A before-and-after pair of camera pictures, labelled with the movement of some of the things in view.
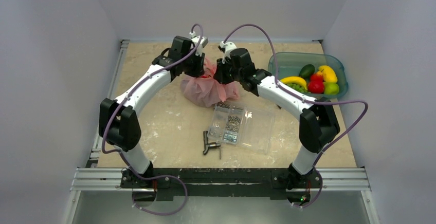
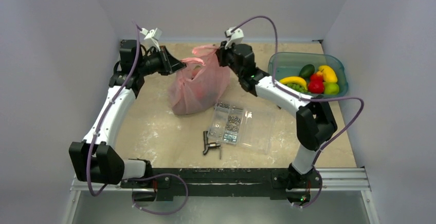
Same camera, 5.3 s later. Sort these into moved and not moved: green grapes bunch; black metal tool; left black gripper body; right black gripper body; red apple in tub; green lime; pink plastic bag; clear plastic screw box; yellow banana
Moved: left black gripper body; pink plastic bag; right black gripper body
Not moved: green lime; black metal tool; red apple in tub; yellow banana; green grapes bunch; clear plastic screw box
